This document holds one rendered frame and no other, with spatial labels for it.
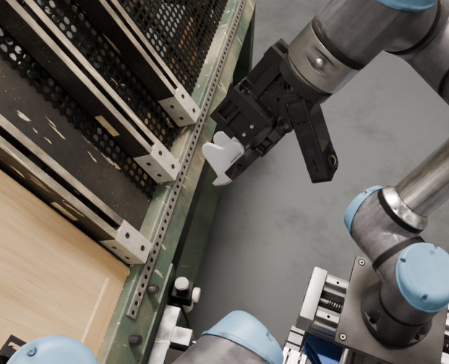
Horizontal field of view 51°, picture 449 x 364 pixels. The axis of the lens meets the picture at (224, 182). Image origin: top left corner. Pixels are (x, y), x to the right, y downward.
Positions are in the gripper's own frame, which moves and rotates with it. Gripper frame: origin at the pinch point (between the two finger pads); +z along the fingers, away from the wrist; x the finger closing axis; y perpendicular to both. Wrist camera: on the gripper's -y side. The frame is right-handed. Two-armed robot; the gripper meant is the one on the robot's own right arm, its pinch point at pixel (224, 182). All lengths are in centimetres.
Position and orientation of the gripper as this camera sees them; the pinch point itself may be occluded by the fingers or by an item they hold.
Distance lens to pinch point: 64.9
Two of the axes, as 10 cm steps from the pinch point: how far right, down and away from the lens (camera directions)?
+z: -5.6, 5.4, 6.3
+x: -4.1, 4.8, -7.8
